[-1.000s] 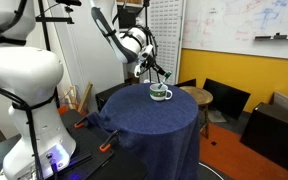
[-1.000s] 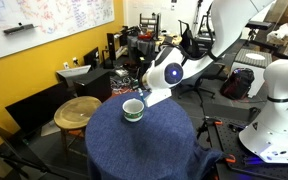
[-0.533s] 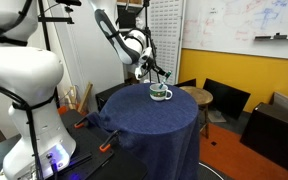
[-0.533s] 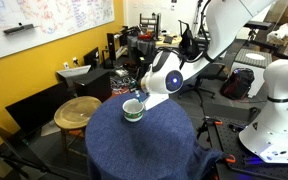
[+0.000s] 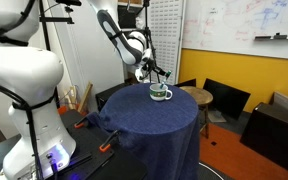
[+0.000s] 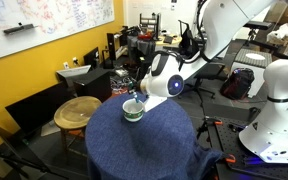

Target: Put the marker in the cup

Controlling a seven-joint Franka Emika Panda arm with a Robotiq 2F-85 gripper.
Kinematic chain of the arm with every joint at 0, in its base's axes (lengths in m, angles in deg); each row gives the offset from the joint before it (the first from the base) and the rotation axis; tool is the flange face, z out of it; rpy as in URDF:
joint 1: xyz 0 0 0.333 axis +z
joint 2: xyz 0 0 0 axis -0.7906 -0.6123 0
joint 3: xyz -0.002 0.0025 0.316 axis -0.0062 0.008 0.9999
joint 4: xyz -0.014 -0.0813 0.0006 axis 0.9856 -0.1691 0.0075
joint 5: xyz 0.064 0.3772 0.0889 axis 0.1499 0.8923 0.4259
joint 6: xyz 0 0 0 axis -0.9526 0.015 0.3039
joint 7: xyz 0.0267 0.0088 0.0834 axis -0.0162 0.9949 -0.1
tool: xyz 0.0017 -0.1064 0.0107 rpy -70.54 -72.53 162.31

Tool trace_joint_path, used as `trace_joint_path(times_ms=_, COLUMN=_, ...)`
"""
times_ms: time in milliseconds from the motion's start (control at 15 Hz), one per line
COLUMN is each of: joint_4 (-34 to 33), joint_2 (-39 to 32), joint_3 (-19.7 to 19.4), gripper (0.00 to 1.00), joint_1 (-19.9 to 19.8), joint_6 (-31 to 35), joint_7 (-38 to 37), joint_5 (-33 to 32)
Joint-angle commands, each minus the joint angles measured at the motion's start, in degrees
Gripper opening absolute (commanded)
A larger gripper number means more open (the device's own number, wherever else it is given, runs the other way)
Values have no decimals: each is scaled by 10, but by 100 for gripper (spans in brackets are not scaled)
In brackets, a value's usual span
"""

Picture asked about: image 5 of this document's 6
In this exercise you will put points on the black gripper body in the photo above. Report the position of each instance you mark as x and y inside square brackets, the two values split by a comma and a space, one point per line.
[153, 68]

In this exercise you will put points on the white cup with green band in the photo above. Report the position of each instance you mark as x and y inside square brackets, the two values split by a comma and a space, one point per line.
[157, 94]

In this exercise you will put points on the small black leaning monitor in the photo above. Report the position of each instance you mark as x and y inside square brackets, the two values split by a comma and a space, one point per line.
[186, 82]

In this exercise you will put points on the white perforated panel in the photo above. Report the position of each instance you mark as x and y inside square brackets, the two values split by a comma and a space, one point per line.
[167, 33]

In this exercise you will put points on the round wooden stool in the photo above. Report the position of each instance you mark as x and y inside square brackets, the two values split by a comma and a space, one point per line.
[197, 95]

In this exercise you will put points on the black low cabinet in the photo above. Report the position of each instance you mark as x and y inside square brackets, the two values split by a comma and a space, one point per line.
[112, 95]

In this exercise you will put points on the black box on shelf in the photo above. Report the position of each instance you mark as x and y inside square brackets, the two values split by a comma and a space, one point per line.
[129, 16]

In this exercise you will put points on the blue tablecloth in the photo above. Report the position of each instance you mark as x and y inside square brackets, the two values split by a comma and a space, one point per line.
[150, 133]

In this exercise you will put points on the large black leaning monitor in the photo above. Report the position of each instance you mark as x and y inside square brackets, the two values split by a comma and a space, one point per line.
[227, 98]

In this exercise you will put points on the wooden planks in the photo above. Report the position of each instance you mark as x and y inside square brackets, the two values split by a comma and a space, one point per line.
[84, 98]

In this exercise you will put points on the orange and black clamp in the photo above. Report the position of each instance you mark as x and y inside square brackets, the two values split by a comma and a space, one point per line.
[108, 141]
[80, 123]

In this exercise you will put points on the black whiteboard eraser tray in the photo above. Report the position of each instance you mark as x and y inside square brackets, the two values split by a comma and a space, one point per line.
[274, 37]

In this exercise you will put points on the black floor cabinet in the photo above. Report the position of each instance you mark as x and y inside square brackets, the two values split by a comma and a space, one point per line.
[274, 136]

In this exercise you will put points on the black camera tripod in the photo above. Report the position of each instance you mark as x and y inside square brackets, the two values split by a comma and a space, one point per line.
[149, 40]

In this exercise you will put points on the wall whiteboard with writing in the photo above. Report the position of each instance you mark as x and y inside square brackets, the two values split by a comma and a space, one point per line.
[244, 23]

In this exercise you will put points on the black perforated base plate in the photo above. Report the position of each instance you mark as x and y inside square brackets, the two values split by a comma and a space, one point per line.
[117, 166]

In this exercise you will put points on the black camera stand pole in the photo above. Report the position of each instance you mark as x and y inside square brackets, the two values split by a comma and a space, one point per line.
[49, 36]

